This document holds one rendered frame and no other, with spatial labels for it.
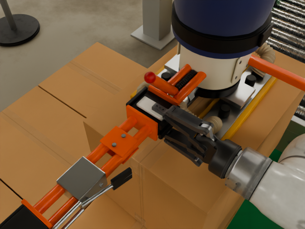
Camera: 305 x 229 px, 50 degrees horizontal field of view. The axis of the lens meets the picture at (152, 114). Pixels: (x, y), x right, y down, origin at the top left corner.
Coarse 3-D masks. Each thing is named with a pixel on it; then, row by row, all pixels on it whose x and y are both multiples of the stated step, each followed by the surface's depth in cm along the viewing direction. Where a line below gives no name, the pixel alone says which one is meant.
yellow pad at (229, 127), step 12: (252, 72) 96; (252, 84) 92; (264, 84) 93; (252, 96) 90; (216, 108) 88; (228, 108) 84; (252, 108) 89; (228, 120) 85; (240, 120) 86; (228, 132) 83
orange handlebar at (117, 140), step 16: (256, 64) 83; (272, 64) 82; (176, 80) 78; (192, 80) 78; (288, 80) 80; (304, 80) 78; (176, 96) 75; (128, 128) 70; (144, 128) 69; (112, 144) 66; (128, 144) 66; (96, 160) 65; (112, 160) 64; (48, 192) 60; (64, 192) 61; (48, 208) 59; (64, 208) 58
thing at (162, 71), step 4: (164, 68) 98; (156, 72) 97; (160, 72) 97; (164, 72) 93; (168, 72) 96; (160, 76) 95; (164, 76) 92; (168, 76) 92; (172, 76) 95; (132, 96) 91
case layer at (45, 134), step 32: (96, 64) 161; (128, 64) 161; (32, 96) 148; (64, 96) 148; (96, 96) 148; (0, 128) 136; (32, 128) 136; (64, 128) 136; (0, 160) 127; (32, 160) 127; (64, 160) 127; (0, 192) 118; (32, 192) 118; (64, 224) 111; (96, 224) 111; (128, 224) 111; (224, 224) 137
